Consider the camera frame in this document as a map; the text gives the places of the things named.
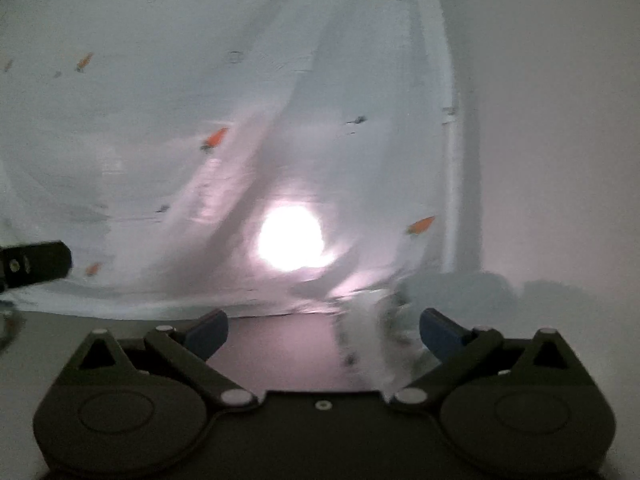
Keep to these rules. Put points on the white carrot-print storage bag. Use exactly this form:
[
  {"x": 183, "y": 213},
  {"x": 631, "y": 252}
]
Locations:
[{"x": 267, "y": 157}]

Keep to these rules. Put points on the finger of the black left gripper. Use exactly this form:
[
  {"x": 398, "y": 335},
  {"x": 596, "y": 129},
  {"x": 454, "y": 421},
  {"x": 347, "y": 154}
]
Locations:
[{"x": 32, "y": 264}]

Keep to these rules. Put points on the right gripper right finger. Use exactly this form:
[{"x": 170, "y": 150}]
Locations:
[{"x": 461, "y": 354}]

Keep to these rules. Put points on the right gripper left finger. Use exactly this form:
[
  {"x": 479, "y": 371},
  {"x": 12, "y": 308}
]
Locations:
[{"x": 183, "y": 355}]

